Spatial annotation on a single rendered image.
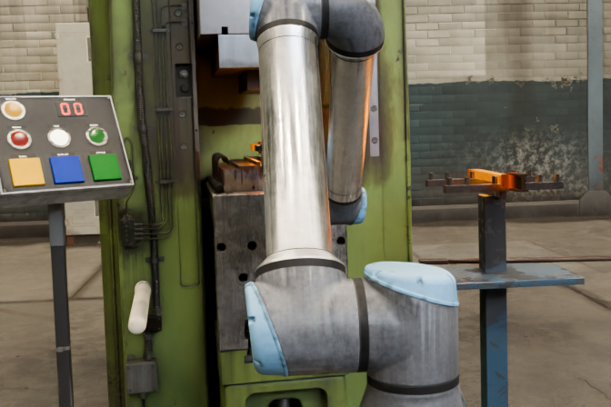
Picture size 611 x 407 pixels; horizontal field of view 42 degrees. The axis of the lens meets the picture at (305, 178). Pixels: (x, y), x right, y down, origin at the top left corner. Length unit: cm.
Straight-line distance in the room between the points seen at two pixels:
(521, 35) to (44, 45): 493
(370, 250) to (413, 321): 130
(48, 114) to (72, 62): 565
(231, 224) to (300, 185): 95
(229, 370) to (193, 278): 32
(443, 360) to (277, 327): 26
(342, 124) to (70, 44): 627
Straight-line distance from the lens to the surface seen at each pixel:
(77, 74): 781
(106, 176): 212
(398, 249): 257
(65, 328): 228
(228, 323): 230
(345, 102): 166
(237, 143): 278
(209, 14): 231
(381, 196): 252
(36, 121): 216
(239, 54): 231
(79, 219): 786
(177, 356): 253
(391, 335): 125
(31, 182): 206
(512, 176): 208
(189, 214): 245
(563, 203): 897
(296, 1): 150
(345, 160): 177
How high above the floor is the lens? 111
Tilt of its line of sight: 4 degrees down
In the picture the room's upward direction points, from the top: 2 degrees counter-clockwise
